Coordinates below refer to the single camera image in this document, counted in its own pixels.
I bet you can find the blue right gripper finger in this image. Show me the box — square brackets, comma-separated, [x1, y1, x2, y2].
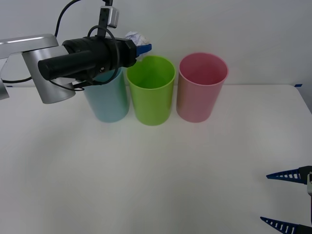
[266, 165, 312, 186]
[260, 216, 312, 234]

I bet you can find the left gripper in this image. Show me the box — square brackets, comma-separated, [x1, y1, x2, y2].
[107, 38, 153, 72]

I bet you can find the white paper ball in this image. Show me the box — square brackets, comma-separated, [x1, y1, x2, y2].
[124, 31, 149, 47]

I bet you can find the green plastic bin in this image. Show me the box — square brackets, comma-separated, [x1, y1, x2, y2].
[125, 55, 176, 126]

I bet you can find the pale blue plastic bin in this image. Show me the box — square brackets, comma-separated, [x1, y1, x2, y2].
[82, 67, 130, 123]

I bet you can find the pink plastic bin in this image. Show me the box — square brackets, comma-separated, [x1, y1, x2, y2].
[176, 52, 229, 123]

